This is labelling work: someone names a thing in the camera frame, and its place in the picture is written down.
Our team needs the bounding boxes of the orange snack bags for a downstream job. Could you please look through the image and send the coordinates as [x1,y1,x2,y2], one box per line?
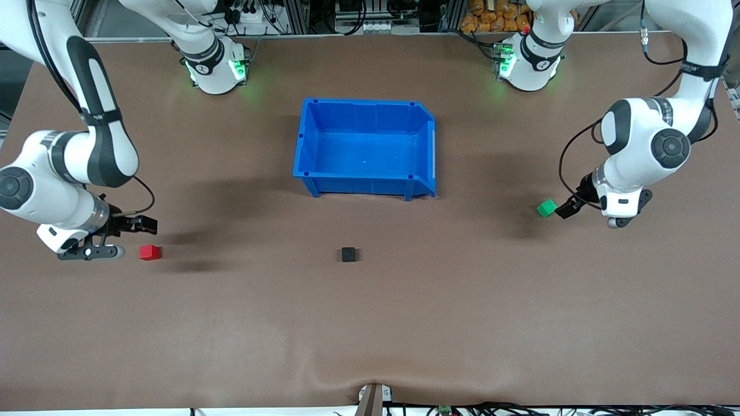
[461,0,534,33]

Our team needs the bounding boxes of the blue plastic storage bin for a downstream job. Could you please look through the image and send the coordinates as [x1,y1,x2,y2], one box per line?
[293,98,437,202]

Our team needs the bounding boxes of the white power strip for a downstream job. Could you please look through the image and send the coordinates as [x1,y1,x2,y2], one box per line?
[223,0,281,35]

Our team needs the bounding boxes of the brown table edge clamp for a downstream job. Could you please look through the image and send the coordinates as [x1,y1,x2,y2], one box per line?
[354,383,393,416]

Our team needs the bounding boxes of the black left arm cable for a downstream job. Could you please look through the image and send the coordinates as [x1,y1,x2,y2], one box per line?
[558,0,720,211]

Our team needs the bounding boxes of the aluminium frame profile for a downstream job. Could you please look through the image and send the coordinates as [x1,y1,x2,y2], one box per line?
[71,0,93,40]

